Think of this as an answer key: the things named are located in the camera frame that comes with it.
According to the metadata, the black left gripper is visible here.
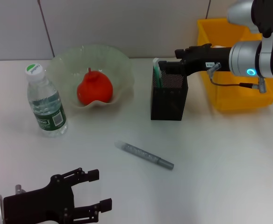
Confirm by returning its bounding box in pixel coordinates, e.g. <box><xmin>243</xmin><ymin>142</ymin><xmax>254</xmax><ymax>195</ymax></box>
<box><xmin>3</xmin><ymin>167</ymin><xmax>113</xmax><ymax>224</ymax></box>

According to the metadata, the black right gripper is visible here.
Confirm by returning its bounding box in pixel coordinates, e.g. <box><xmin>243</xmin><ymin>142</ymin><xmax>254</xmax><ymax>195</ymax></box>
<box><xmin>158</xmin><ymin>43</ymin><xmax>233</xmax><ymax>77</ymax></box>

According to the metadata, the green toothbrush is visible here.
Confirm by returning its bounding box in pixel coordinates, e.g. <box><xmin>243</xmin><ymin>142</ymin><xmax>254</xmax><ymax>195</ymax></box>
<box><xmin>152</xmin><ymin>57</ymin><xmax>165</xmax><ymax>89</ymax></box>

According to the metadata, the grey marker pen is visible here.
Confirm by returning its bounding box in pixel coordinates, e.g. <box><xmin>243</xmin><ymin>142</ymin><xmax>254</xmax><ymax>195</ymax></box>
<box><xmin>115</xmin><ymin>141</ymin><xmax>174</xmax><ymax>171</ymax></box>

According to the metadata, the red-orange toy orange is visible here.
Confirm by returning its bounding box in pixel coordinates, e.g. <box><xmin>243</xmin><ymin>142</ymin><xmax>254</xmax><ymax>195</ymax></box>
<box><xmin>77</xmin><ymin>67</ymin><xmax>114</xmax><ymax>105</ymax></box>

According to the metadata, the clear green-label water bottle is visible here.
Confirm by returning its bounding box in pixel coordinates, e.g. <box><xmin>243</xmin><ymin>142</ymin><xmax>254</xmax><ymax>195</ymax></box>
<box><xmin>25</xmin><ymin>63</ymin><xmax>68</xmax><ymax>138</ymax></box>

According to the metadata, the black mesh pen holder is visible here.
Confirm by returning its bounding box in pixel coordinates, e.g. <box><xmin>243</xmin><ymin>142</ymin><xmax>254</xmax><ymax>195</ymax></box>
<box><xmin>150</xmin><ymin>63</ymin><xmax>188</xmax><ymax>121</ymax></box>

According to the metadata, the pale green glass fruit plate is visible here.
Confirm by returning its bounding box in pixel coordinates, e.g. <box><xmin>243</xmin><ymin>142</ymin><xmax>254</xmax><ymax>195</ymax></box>
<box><xmin>45</xmin><ymin>44</ymin><xmax>136</xmax><ymax>114</ymax></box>

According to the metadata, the yellow plastic storage bin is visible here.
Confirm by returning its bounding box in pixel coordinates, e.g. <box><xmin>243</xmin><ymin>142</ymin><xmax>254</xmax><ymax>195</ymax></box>
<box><xmin>196</xmin><ymin>17</ymin><xmax>273</xmax><ymax>112</ymax></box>

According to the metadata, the left gripper silver pin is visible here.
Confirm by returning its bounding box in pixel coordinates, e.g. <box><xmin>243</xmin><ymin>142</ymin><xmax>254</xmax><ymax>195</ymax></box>
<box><xmin>14</xmin><ymin>184</ymin><xmax>27</xmax><ymax>195</ymax></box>

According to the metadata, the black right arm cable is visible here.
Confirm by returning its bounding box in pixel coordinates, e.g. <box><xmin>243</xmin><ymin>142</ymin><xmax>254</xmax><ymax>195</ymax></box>
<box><xmin>208</xmin><ymin>74</ymin><xmax>267</xmax><ymax>94</ymax></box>

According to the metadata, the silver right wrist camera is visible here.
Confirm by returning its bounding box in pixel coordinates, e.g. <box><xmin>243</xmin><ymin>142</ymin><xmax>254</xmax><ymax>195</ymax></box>
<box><xmin>227</xmin><ymin>0</ymin><xmax>273</xmax><ymax>38</ymax></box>

